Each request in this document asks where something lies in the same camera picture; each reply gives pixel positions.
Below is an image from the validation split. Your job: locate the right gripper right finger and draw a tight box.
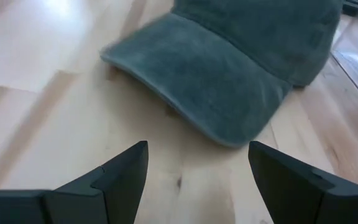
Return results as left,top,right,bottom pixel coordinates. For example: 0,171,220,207
249,141,358,224

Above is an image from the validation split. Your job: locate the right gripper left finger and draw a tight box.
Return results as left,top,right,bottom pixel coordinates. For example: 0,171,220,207
0,141,149,224

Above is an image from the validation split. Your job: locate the teal green baseball cap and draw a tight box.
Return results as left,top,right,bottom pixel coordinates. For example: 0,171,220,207
99,0,344,149

